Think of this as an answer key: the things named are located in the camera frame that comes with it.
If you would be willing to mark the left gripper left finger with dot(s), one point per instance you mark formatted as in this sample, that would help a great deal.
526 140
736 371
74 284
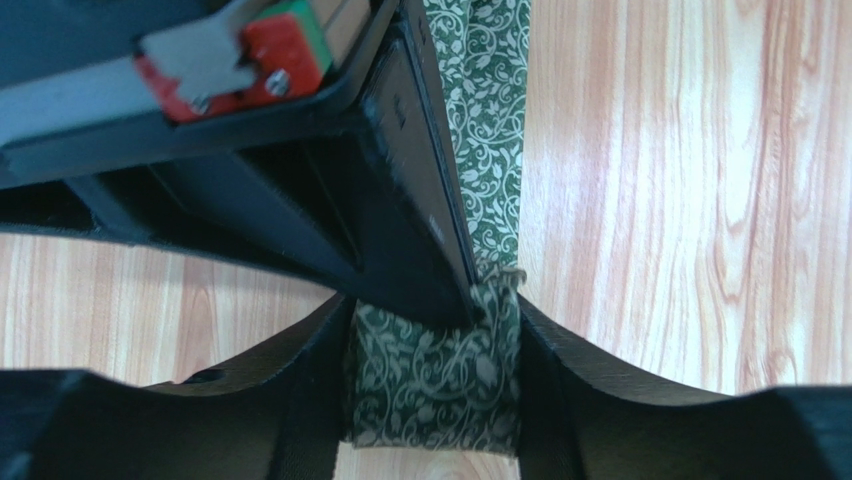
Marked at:
271 412

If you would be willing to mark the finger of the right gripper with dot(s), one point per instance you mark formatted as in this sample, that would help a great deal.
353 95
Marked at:
431 89

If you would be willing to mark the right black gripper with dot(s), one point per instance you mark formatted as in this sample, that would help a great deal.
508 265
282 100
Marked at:
184 125

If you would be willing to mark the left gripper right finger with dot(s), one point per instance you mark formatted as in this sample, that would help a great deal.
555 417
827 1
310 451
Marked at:
587 414

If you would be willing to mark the green floral patterned tie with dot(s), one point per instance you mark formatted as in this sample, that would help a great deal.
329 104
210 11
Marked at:
460 389

